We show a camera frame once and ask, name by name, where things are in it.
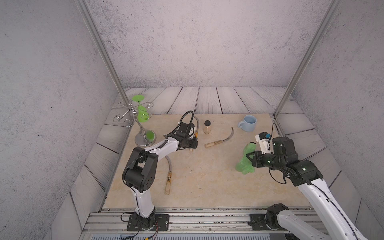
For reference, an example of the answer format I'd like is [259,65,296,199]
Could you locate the silver metal glass rack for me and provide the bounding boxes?
[113,102,156,148]

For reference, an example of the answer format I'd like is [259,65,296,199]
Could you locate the right aluminium corner post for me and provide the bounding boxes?
[273,0,342,119]

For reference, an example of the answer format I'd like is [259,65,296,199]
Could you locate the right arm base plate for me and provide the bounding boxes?
[248,214,287,231]

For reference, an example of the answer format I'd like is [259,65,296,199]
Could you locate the aluminium corner post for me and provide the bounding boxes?
[273,0,342,119]
[75,0,132,108]

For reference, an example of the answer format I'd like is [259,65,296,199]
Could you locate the green microfiber rag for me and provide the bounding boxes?
[235,142,257,175]

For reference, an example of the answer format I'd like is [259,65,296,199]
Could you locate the aluminium rail frame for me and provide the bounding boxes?
[78,207,346,240]

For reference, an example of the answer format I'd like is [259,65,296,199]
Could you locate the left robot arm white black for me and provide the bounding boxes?
[122,122,198,229]

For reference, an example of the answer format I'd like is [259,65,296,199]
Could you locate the left aluminium corner post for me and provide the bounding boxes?
[75,0,132,108]

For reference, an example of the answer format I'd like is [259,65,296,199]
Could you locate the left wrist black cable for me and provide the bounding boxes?
[166,110,196,139]

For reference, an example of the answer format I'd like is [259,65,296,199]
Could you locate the small jar black lid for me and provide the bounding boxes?
[203,120,212,135]

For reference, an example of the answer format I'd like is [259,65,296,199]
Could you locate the light blue ceramic mug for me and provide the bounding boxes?
[238,115,257,132]

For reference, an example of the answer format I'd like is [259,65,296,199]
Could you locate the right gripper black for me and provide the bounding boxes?
[245,150,285,173]

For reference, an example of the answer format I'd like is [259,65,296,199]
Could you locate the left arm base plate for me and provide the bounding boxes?
[127,214,170,232]

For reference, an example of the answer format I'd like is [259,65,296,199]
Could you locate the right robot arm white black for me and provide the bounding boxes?
[246,132,365,240]

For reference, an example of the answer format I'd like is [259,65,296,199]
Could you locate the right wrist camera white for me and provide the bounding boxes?
[255,132,271,154]

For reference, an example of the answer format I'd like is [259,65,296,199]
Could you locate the sickle wooden handle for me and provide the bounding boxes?
[165,156,172,195]
[205,128,234,148]
[187,113,200,151]

